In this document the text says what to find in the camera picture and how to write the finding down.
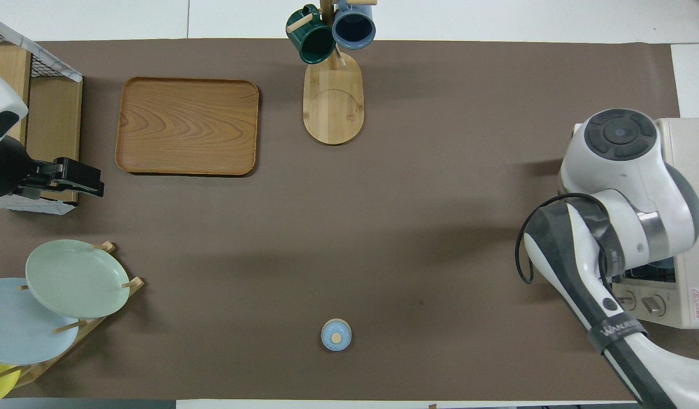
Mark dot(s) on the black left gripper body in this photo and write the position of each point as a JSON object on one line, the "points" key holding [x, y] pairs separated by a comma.
{"points": [[8, 170]]}

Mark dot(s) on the cream toaster oven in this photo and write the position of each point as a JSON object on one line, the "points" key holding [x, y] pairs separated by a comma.
{"points": [[690, 199]]}

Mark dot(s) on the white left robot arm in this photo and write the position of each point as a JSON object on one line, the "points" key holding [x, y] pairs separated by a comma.
{"points": [[0, 96]]}

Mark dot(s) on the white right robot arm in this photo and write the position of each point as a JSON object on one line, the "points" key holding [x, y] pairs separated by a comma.
{"points": [[616, 170]]}

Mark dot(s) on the pale green plate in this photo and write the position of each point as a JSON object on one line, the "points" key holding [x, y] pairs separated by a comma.
{"points": [[76, 278]]}

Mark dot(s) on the white patterned cloth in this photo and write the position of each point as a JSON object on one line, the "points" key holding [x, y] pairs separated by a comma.
{"points": [[54, 62]]}

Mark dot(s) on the wooden serving tray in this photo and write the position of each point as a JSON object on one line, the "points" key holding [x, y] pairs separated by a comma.
{"points": [[187, 128]]}

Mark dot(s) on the wooden plate rack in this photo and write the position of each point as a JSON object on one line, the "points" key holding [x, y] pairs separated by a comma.
{"points": [[93, 324]]}

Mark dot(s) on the light blue racked plate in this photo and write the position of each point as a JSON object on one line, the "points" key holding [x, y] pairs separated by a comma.
{"points": [[20, 329]]}

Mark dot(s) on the wooden mug tree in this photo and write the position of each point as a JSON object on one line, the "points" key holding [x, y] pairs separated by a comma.
{"points": [[333, 108]]}

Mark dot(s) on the dark green ceramic mug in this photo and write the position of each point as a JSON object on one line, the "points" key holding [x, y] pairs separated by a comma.
{"points": [[310, 42]]}

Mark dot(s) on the small blue wooden-knob lid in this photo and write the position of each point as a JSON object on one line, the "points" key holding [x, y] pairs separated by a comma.
{"points": [[336, 335]]}

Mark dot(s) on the brown table mat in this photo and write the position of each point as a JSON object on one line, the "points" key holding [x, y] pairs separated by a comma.
{"points": [[383, 227]]}

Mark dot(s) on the blue ceramic mug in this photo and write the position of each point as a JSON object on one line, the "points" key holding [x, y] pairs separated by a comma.
{"points": [[354, 28]]}

